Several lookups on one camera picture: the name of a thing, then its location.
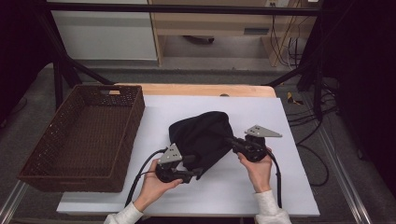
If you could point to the light wooden desk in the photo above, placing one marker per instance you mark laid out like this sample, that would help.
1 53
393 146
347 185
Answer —
211 23

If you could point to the black knit vest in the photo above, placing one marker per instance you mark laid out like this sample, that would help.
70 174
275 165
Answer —
202 137

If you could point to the wooden table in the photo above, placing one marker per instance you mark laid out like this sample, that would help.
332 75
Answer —
193 89

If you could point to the brown woven basket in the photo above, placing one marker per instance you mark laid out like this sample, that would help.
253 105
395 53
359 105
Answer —
84 137

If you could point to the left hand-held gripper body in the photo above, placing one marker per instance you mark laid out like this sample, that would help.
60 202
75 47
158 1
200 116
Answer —
169 155

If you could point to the black and yellow tape piece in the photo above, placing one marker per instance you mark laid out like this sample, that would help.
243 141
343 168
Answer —
292 99

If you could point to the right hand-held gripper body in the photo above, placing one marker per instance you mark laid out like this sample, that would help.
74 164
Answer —
261 132

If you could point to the white wall outlet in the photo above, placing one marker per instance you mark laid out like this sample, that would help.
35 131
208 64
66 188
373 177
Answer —
271 2

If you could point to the white table sheet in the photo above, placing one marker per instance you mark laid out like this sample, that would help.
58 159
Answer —
218 193

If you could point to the person's right hand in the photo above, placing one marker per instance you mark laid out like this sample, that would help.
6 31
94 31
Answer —
260 174

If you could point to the dark object under desk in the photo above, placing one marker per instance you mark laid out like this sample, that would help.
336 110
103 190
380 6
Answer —
199 39

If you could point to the white cabinet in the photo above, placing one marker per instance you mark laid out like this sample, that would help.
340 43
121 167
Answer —
106 37

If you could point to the aluminium floor rail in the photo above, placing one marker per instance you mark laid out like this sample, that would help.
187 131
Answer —
345 183
11 202

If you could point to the black curtain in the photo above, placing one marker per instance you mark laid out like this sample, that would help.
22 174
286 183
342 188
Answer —
367 77
18 46

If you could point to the black metal stand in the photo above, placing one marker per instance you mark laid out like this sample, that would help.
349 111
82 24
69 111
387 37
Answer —
317 81
58 81

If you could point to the black metal crossbar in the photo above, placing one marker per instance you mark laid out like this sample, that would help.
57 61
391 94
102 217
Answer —
186 8

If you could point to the person's left hand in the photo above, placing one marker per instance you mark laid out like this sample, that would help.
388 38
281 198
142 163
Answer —
154 186

